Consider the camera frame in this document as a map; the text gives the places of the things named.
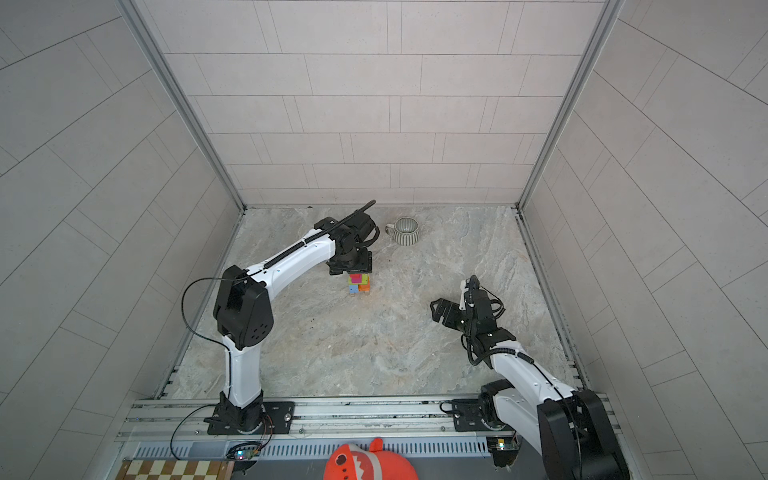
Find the checkered chess board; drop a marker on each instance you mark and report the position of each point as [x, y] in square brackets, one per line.
[175, 470]

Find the aluminium corner profile right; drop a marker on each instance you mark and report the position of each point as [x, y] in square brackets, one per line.
[600, 33]

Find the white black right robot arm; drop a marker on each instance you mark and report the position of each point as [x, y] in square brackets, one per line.
[569, 428]

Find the aluminium corner profile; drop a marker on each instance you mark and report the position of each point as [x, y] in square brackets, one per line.
[151, 50]
[600, 33]

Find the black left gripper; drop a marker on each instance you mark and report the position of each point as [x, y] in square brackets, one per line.
[364, 265]

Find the aluminium mounting rail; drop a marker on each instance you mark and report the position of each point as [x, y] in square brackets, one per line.
[311, 418]

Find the red plush toy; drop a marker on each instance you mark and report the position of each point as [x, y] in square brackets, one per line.
[350, 462]

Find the aluminium corner profile left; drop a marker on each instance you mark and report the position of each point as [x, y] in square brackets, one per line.
[151, 50]

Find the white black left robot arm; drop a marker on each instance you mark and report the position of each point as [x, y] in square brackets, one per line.
[244, 315]

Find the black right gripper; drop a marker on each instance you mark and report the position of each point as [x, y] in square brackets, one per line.
[453, 307]

